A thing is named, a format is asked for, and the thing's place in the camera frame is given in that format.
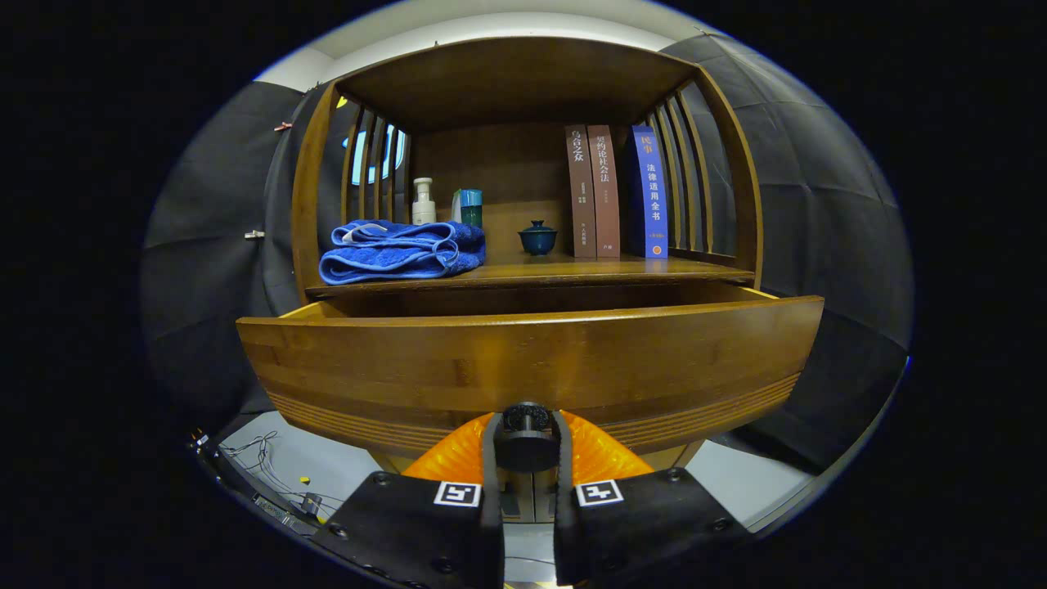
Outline wooden cabinet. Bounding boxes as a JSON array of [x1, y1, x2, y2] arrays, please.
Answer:
[[290, 35, 766, 524]]

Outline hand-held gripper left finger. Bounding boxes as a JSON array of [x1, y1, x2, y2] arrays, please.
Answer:
[[311, 411, 505, 589]]

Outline blue folded towel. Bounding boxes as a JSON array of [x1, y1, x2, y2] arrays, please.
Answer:
[[319, 219, 487, 286]]

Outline teal box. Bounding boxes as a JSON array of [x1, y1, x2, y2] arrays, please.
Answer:
[[452, 188, 483, 228]]

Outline brown book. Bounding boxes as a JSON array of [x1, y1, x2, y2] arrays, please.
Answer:
[[587, 124, 621, 259], [565, 124, 597, 259]]

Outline thin grey cables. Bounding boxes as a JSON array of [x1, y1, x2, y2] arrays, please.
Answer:
[[221, 432, 344, 524]]

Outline wooden countertop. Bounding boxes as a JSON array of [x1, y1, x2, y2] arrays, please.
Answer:
[[307, 250, 755, 297]]

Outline wooden drawer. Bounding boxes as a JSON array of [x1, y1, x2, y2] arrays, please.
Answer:
[[236, 282, 825, 474]]

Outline wooden cabinet door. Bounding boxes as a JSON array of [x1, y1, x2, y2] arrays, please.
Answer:
[[532, 442, 704, 524], [372, 448, 531, 524]]

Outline blue lidded teacup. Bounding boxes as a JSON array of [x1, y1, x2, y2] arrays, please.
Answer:
[[518, 219, 559, 257]]

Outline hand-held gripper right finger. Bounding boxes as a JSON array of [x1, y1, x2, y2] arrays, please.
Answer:
[[553, 409, 749, 589]]

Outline black backdrop cloth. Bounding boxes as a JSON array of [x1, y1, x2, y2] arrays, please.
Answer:
[[141, 33, 913, 475]]

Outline blue book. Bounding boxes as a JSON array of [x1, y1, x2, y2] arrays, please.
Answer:
[[626, 124, 669, 259]]

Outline white pump bottle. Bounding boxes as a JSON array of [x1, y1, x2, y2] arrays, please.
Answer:
[[411, 178, 437, 226]]

